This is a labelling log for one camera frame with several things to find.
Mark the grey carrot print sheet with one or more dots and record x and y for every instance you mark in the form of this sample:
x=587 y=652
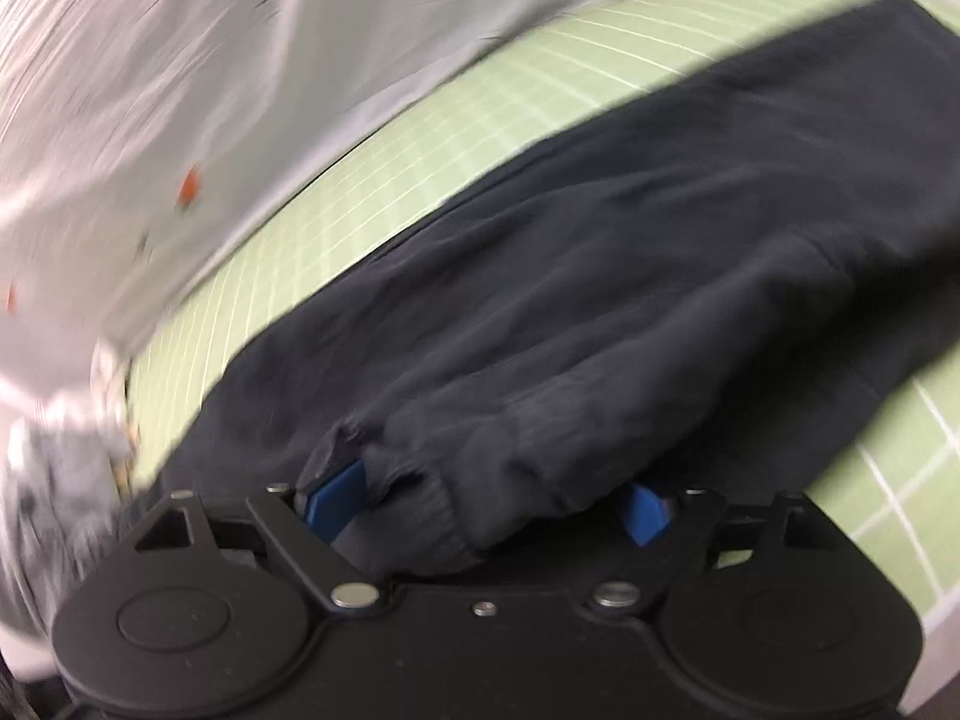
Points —
x=143 y=139

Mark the grey knit garment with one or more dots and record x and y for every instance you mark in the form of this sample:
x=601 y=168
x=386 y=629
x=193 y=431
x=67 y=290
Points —
x=60 y=507

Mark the dark navy garment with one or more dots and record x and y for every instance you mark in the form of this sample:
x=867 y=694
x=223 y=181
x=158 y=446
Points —
x=714 y=285

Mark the white garment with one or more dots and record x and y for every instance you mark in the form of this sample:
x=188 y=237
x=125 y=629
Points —
x=98 y=404

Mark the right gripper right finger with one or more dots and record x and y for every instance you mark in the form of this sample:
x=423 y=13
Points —
x=678 y=538

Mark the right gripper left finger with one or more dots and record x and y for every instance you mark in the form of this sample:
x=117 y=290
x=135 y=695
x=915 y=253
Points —
x=265 y=554

